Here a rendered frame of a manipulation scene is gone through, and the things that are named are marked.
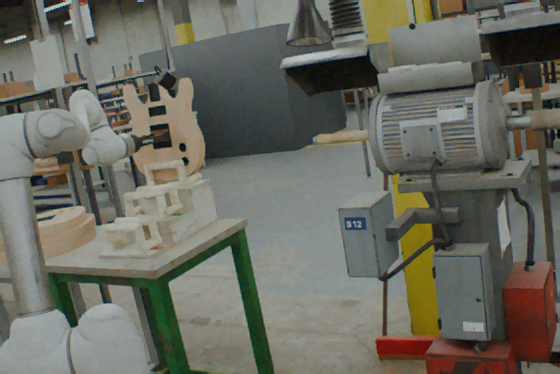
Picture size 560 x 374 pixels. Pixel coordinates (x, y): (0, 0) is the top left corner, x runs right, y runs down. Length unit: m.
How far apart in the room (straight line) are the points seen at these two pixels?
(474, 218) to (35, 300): 1.24
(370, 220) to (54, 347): 0.90
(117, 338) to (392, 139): 0.94
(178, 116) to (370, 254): 1.12
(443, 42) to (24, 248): 1.34
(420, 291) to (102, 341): 1.80
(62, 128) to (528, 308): 1.39
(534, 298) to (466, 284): 0.21
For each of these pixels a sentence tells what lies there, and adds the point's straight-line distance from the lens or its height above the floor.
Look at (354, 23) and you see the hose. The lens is 2.02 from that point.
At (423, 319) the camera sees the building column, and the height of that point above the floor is 0.18.
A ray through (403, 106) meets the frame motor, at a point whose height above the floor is 1.34.
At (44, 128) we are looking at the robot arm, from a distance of 1.72.
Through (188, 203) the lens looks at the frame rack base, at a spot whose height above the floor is 1.04.
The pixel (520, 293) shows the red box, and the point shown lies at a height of 0.77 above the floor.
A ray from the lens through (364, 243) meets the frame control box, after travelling 1.69.
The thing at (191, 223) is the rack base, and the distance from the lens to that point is 2.48.
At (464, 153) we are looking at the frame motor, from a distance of 1.79.
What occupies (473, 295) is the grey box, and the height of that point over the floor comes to 0.81.
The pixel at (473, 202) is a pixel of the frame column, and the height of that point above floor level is 1.05.
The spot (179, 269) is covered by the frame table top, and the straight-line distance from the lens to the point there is 2.25.
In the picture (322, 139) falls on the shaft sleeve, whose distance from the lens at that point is 2.04.
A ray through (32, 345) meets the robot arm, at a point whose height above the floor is 0.93.
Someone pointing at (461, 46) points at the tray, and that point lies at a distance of 1.94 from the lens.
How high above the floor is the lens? 1.54
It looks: 11 degrees down
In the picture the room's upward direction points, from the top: 10 degrees counter-clockwise
